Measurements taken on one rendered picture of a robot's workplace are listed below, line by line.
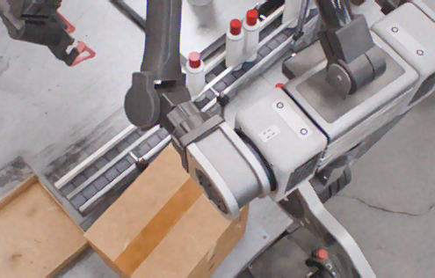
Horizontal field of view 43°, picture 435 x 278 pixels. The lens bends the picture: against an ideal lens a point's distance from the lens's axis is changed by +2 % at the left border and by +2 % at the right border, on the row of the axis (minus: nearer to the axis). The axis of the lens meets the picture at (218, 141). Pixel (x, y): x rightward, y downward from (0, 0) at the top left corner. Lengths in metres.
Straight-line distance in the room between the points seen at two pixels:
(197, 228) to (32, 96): 0.80
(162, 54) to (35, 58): 0.96
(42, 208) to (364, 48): 1.05
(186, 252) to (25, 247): 0.54
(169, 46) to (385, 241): 1.72
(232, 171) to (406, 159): 1.85
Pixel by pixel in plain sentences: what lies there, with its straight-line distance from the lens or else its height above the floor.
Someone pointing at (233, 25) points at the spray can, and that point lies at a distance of 1.54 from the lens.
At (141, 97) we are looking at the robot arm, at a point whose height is 1.48.
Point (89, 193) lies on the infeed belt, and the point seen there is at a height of 0.88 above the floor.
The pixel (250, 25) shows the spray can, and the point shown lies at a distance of 1.58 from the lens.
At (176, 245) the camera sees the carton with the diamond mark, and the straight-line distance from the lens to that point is 1.22.
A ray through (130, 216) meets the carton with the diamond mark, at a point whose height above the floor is 1.12.
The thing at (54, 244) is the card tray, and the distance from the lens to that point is 1.58.
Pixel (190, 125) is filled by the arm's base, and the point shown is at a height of 1.49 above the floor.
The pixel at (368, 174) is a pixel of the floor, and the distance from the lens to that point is 2.58.
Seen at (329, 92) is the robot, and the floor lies 1.53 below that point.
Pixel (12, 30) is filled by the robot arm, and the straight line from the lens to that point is 1.31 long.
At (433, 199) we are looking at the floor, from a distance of 2.62.
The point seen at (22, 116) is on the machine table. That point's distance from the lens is 1.77.
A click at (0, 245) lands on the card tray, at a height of 0.83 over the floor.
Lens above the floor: 2.29
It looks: 64 degrees down
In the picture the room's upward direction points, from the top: straight up
